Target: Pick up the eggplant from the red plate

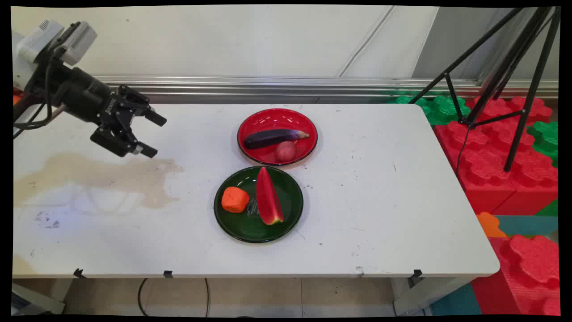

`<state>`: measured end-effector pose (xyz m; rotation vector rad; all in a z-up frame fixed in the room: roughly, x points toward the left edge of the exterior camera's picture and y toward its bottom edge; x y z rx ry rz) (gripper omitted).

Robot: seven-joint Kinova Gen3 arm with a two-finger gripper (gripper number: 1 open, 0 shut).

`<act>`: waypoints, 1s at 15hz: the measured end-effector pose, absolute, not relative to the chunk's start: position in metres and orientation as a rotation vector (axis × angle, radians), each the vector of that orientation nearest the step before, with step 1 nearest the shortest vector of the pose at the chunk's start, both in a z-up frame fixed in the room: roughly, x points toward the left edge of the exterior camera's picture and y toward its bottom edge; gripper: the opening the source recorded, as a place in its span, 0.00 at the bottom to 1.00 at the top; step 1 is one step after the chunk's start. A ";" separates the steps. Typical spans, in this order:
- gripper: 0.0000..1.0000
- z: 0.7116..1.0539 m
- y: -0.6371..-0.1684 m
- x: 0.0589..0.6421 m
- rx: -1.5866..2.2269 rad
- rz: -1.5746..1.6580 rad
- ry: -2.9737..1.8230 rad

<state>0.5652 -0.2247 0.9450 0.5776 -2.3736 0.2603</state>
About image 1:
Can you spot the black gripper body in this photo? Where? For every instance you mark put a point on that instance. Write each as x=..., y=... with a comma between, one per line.
x=82, y=96

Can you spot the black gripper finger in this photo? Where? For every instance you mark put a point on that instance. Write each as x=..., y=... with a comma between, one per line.
x=118, y=141
x=143, y=109

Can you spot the purple toy eggplant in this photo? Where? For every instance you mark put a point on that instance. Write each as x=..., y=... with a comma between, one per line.
x=272, y=137

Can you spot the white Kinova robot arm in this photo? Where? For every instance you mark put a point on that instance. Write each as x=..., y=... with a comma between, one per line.
x=27, y=49

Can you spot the red round plate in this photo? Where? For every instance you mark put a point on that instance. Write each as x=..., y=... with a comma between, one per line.
x=268, y=120

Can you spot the orange toy fruit chunk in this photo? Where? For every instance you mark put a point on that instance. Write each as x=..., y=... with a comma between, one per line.
x=235, y=200

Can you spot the black table edge clip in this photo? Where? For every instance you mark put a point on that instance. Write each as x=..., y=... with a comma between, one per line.
x=416, y=275
x=79, y=273
x=168, y=273

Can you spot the small red toy fruit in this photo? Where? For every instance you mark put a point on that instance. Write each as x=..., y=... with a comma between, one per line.
x=285, y=152

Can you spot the toy watermelon slice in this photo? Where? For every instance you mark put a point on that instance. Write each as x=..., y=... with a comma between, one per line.
x=268, y=199

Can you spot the dark green round plate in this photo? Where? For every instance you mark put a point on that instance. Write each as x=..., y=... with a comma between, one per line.
x=250, y=228

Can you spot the green foam block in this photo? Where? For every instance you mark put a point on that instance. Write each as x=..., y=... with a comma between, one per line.
x=546, y=138
x=440, y=108

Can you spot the large red foam block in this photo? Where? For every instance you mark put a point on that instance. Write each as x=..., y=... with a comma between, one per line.
x=482, y=170

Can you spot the orange foam block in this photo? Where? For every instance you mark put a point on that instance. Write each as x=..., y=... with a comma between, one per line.
x=489, y=226

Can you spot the black tripod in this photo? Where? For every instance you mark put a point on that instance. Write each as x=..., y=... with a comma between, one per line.
x=531, y=92

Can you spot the teal foam mat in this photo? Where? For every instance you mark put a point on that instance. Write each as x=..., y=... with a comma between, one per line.
x=527, y=225

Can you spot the red foam block with flower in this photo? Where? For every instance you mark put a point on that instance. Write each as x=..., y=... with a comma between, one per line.
x=527, y=273

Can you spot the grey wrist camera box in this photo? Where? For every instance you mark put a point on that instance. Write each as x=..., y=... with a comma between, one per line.
x=78, y=40

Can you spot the aluminium rail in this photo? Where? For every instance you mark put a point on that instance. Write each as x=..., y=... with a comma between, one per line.
x=313, y=87

